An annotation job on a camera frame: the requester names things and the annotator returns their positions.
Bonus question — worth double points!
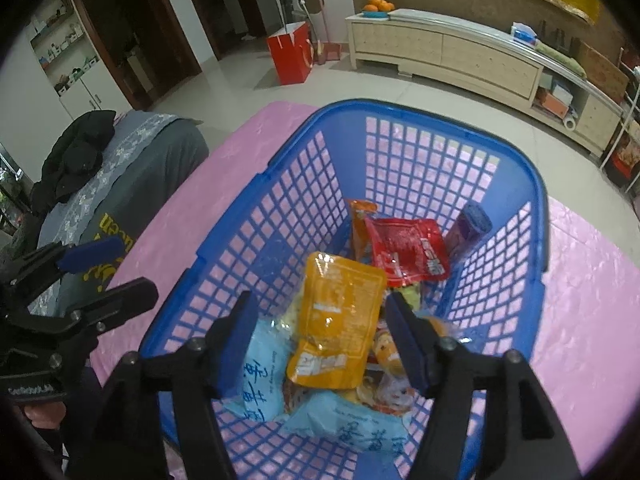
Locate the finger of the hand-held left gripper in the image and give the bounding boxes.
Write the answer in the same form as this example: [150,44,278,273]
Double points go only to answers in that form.
[0,236,127,291]
[25,277,160,343]

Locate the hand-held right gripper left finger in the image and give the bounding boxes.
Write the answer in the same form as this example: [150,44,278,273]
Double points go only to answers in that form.
[92,290,261,480]

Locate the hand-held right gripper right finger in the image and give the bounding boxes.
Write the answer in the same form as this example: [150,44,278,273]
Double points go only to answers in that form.
[385,291,583,480]

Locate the clear round pastry packet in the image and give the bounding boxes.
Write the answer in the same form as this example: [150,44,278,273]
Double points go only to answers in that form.
[372,316,471,376]

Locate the light blue snack packet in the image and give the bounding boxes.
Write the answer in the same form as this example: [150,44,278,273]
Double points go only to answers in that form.
[240,320,296,423]
[282,391,413,456]

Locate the green cracker packet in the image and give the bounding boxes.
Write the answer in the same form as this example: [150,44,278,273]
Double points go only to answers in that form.
[395,282,423,311]

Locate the red silver snack packet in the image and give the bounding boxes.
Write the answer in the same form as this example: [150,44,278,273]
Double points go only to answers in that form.
[345,372,418,417]

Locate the orange snack packet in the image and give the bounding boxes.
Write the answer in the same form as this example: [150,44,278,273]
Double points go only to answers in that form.
[285,251,387,391]

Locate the red gold snack packet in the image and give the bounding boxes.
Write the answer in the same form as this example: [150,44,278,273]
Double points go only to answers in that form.
[364,216,450,288]

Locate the small orange cartoon packet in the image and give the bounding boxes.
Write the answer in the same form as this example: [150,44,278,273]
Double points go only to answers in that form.
[347,199,379,263]

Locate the purple gum packet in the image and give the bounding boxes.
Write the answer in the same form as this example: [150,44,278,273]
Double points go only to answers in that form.
[444,201,493,261]

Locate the blue plastic basket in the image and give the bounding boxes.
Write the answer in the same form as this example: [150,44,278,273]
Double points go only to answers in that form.
[139,99,551,480]

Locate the person's left hand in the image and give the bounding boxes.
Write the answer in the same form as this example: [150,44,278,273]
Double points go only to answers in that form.
[22,399,68,431]

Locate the black jacket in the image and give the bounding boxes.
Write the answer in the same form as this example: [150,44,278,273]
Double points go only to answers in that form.
[30,109,118,216]

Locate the grey covered chair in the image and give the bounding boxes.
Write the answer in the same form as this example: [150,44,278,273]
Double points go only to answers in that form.
[37,110,210,321]

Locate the white cupboard with shelves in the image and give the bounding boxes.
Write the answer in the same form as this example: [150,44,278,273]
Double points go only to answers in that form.
[27,0,133,121]

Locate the pink quilted tablecloth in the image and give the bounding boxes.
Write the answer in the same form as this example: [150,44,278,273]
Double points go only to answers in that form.
[90,101,640,478]

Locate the red paper bag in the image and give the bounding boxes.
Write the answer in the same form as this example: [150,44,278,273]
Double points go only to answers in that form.
[266,22,315,86]

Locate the orange cardboard box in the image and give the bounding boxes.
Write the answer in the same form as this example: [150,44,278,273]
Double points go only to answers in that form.
[532,87,571,118]

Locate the printed snack box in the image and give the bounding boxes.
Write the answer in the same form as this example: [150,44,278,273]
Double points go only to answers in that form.
[607,140,640,181]

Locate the cream television cabinet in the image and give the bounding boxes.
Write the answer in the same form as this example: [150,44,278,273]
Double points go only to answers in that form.
[345,8,626,158]

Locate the red dustpan with broom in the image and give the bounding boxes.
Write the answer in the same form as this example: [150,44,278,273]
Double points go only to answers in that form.
[312,0,342,66]

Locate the white metal rack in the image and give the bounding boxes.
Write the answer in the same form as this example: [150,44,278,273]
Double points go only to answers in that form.
[597,47,640,196]

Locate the green cushion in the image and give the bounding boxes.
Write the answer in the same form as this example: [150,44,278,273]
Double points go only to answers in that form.
[532,40,588,78]

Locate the brown cardboard box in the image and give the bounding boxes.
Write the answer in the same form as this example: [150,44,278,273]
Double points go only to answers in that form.
[575,40,631,106]

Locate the black router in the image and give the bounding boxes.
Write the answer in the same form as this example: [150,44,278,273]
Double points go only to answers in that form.
[537,20,581,56]

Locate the dark wooden door frame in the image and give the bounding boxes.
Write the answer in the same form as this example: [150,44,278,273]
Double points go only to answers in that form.
[175,0,268,61]
[67,0,203,111]

